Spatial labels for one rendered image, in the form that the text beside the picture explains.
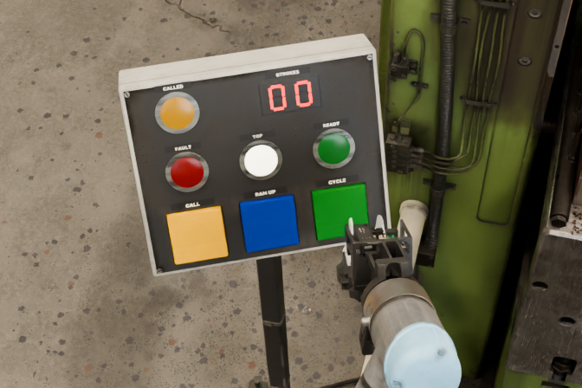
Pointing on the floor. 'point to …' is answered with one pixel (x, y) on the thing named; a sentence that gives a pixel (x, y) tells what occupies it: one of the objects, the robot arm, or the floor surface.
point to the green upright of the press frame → (510, 165)
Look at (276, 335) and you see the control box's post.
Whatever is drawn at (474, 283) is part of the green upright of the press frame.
